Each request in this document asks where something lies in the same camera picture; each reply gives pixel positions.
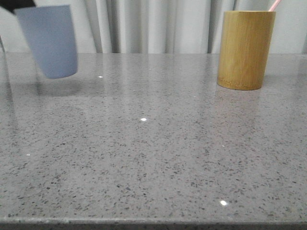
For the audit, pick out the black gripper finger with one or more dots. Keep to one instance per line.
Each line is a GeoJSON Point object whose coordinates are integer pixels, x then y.
{"type": "Point", "coordinates": [11, 5]}

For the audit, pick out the blue plastic cup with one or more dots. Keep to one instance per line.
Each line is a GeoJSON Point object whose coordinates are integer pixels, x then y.
{"type": "Point", "coordinates": [49, 32]}

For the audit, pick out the bamboo wooden cup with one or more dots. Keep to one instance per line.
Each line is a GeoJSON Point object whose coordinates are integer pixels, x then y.
{"type": "Point", "coordinates": [245, 44]}

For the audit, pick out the grey-green curtain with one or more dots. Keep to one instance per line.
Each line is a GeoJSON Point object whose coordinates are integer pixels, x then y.
{"type": "Point", "coordinates": [162, 26]}

